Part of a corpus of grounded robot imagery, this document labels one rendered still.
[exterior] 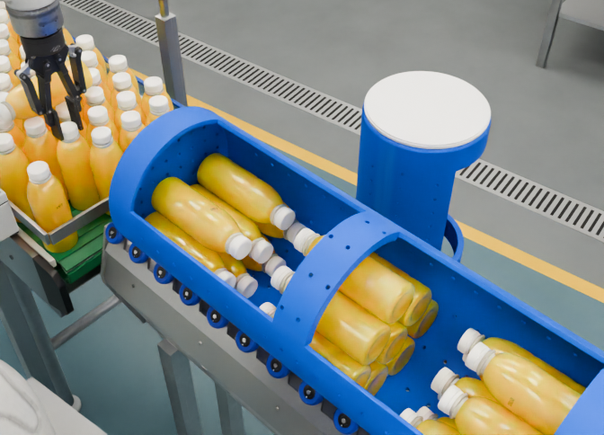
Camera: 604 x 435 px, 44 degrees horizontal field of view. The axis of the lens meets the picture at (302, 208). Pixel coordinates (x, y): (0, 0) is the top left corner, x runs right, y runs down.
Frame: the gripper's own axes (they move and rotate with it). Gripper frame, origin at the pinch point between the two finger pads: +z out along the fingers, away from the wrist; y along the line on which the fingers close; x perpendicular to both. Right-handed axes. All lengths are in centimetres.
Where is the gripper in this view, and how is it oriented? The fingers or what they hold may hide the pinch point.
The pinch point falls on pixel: (65, 119)
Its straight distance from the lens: 155.7
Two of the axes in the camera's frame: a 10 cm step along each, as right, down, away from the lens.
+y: 6.8, -5.1, 5.2
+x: -7.3, -4.8, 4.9
